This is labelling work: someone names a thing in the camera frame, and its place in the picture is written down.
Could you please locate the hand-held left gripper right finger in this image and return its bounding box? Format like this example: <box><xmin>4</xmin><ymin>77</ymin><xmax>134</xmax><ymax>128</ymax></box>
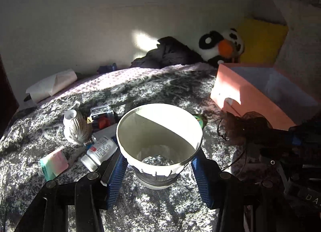
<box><xmin>191</xmin><ymin>151</ymin><xmax>299</xmax><ymax>232</ymax></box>

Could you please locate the black mesh hair net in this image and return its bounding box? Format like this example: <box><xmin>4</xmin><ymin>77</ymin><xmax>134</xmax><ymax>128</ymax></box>
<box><xmin>217</xmin><ymin>111</ymin><xmax>274</xmax><ymax>172</ymax></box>

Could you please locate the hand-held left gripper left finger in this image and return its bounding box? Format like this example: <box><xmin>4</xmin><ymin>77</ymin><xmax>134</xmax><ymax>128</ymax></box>
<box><xmin>14</xmin><ymin>150</ymin><xmax>129</xmax><ymax>232</ymax></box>

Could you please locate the white flat box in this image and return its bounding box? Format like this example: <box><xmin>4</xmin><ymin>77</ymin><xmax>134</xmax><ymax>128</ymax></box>
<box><xmin>92</xmin><ymin>123</ymin><xmax>118</xmax><ymax>143</ymax></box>

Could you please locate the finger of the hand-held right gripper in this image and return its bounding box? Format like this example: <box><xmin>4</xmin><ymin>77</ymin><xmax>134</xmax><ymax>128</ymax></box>
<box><xmin>259</xmin><ymin>147</ymin><xmax>289</xmax><ymax>166</ymax></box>
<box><xmin>247</xmin><ymin>125</ymin><xmax>302</xmax><ymax>149</ymax></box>

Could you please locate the dark crumpled cloth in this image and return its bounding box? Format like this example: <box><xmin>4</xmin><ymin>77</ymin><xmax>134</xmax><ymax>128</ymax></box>
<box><xmin>130</xmin><ymin>36</ymin><xmax>204</xmax><ymax>69</ymax></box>

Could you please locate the small green object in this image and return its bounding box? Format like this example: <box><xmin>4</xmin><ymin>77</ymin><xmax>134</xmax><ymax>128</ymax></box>
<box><xmin>193</xmin><ymin>114</ymin><xmax>208</xmax><ymax>129</ymax></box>

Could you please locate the small blue object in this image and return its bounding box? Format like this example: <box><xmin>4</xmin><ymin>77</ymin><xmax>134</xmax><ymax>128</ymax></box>
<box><xmin>97</xmin><ymin>63</ymin><xmax>118</xmax><ymax>74</ymax></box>

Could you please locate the white rolled paper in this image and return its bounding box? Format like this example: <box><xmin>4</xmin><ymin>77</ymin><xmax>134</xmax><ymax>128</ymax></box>
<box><xmin>24</xmin><ymin>69</ymin><xmax>78</xmax><ymax>103</ymax></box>

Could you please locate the white ribbed vase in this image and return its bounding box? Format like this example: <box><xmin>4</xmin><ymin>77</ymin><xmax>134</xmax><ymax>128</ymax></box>
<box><xmin>63</xmin><ymin>109</ymin><xmax>93</xmax><ymax>145</ymax></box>

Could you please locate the yellow pillow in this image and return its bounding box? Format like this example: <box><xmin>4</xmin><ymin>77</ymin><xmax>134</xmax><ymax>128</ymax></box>
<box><xmin>237</xmin><ymin>18</ymin><xmax>289</xmax><ymax>64</ymax></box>

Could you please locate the dark wooden furniture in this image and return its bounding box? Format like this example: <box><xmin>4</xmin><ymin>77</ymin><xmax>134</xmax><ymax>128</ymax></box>
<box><xmin>0</xmin><ymin>54</ymin><xmax>20</xmax><ymax>132</ymax></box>

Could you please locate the pink cardboard box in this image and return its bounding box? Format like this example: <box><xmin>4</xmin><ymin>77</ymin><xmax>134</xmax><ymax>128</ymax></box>
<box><xmin>210</xmin><ymin>63</ymin><xmax>321</xmax><ymax>131</ymax></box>

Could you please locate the black white penguin plush toy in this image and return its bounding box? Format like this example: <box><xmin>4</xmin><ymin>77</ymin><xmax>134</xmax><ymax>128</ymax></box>
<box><xmin>199</xmin><ymin>28</ymin><xmax>245</xmax><ymax>68</ymax></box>

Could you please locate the pink green packet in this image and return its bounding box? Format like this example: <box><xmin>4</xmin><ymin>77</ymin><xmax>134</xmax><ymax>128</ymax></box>
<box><xmin>39</xmin><ymin>148</ymin><xmax>69</xmax><ymax>182</ymax></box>

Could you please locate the white plastic cup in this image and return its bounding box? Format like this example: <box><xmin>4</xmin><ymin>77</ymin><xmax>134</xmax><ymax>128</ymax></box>
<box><xmin>116</xmin><ymin>103</ymin><xmax>203</xmax><ymax>191</ymax></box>

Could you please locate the white pill bottle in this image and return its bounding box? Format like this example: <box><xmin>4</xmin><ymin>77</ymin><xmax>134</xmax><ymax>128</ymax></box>
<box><xmin>80</xmin><ymin>135</ymin><xmax>118</xmax><ymax>172</ymax></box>

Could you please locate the clear plastic toy box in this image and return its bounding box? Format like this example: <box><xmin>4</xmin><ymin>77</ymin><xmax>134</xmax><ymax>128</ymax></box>
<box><xmin>89</xmin><ymin>106</ymin><xmax>118</xmax><ymax>130</ymax></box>

